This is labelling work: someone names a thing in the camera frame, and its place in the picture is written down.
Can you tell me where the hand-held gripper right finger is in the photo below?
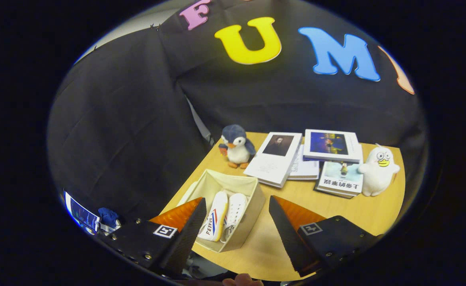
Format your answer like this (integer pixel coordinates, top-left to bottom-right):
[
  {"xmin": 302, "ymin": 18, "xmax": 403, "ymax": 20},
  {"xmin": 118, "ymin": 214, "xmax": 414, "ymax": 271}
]
[{"xmin": 268, "ymin": 195, "xmax": 381, "ymax": 278}]

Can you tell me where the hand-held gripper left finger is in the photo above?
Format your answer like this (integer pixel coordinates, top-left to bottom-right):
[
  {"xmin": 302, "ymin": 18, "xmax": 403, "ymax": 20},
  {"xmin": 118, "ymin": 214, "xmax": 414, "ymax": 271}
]
[{"xmin": 98, "ymin": 197, "xmax": 208, "ymax": 278}]

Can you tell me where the white canvas shoe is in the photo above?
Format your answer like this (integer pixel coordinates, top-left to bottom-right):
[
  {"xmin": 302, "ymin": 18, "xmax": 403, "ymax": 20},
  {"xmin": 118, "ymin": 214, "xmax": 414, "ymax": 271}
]
[
  {"xmin": 220, "ymin": 193, "xmax": 248, "ymax": 243},
  {"xmin": 198, "ymin": 191, "xmax": 229, "ymax": 242}
]

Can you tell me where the beige fabric storage box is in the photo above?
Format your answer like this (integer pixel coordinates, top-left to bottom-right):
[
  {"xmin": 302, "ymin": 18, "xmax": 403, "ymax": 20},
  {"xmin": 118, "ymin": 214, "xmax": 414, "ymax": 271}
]
[{"xmin": 176, "ymin": 169, "xmax": 266, "ymax": 253}]

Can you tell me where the grey book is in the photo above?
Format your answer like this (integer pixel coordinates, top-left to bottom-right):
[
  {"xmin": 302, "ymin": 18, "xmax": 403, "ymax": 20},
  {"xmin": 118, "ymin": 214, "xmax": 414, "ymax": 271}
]
[{"xmin": 314, "ymin": 187, "xmax": 357, "ymax": 199}]

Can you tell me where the plain white book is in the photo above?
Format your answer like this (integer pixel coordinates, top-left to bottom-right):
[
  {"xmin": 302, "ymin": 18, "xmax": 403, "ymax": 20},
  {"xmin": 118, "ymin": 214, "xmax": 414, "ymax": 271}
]
[{"xmin": 288, "ymin": 144, "xmax": 320, "ymax": 181}]

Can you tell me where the pale green cover book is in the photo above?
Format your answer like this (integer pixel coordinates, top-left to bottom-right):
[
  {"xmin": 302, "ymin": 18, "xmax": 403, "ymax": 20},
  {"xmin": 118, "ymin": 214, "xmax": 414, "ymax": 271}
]
[{"xmin": 316, "ymin": 160, "xmax": 364, "ymax": 196}]

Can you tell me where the white book portrait cover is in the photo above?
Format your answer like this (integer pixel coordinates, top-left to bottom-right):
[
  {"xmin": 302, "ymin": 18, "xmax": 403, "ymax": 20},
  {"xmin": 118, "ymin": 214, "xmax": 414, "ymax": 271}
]
[{"xmin": 243, "ymin": 132, "xmax": 303, "ymax": 189}]

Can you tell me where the small blue object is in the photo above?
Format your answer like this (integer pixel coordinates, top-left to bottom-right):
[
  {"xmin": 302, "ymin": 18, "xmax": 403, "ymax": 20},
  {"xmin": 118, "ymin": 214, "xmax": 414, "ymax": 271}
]
[{"xmin": 98, "ymin": 207, "xmax": 120, "ymax": 229}]

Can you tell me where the white book blue picture cover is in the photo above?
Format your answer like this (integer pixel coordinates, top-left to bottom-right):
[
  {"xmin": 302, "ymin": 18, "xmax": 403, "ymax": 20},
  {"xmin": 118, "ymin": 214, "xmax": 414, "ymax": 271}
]
[{"xmin": 303, "ymin": 129, "xmax": 361, "ymax": 163}]

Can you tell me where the grey penguin plush toy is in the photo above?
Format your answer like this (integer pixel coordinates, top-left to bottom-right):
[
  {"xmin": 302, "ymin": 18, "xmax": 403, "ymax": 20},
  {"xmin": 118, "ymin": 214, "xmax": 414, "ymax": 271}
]
[{"xmin": 218, "ymin": 124, "xmax": 256, "ymax": 169}]

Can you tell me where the white duck plush toy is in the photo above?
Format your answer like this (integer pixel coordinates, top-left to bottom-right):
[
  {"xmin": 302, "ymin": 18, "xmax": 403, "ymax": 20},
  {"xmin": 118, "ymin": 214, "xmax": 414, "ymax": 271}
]
[{"xmin": 357, "ymin": 144, "xmax": 400, "ymax": 197}]

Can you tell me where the blue lit screen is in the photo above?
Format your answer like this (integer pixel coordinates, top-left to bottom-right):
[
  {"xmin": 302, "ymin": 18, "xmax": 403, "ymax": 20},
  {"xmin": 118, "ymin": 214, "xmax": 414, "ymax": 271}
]
[{"xmin": 64, "ymin": 191, "xmax": 101, "ymax": 233}]

